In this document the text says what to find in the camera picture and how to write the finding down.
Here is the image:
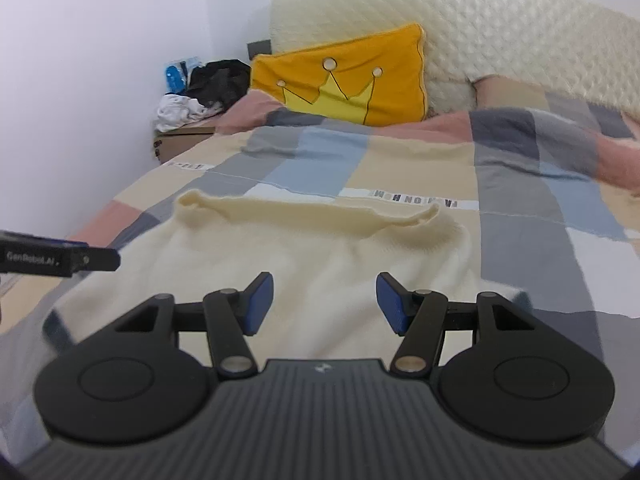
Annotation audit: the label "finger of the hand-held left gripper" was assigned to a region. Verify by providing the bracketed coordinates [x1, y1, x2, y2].
[52, 239, 122, 277]

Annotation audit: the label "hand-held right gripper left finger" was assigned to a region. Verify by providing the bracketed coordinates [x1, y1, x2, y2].
[115, 271, 275, 377]

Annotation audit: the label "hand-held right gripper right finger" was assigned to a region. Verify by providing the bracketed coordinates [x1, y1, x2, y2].
[375, 271, 537, 376]

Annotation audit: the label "cream knit sweater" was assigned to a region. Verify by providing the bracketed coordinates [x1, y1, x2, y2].
[42, 188, 532, 362]

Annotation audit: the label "white clothes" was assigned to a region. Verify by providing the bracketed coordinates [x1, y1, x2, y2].
[153, 93, 224, 134]

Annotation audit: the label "black clothes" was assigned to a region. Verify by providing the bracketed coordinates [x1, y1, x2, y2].
[184, 59, 252, 111]

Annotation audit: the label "cardboard box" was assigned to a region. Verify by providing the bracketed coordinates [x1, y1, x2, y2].
[152, 125, 217, 165]

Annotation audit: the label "patchwork bed sheet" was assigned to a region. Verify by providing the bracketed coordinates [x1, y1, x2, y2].
[0, 91, 640, 463]

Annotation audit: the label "blue plastic item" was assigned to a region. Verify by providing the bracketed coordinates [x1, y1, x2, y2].
[163, 54, 204, 97]

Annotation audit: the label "white fluffy pillow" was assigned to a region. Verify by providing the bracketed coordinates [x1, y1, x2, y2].
[425, 72, 479, 114]

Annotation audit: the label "yellow crown pillow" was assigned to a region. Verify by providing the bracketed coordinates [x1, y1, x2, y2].
[248, 22, 430, 127]

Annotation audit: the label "patchwork pillow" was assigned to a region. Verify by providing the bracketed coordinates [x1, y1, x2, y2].
[472, 74, 640, 142]

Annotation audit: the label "cream quilted headboard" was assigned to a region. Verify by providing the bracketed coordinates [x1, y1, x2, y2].
[269, 0, 640, 122]

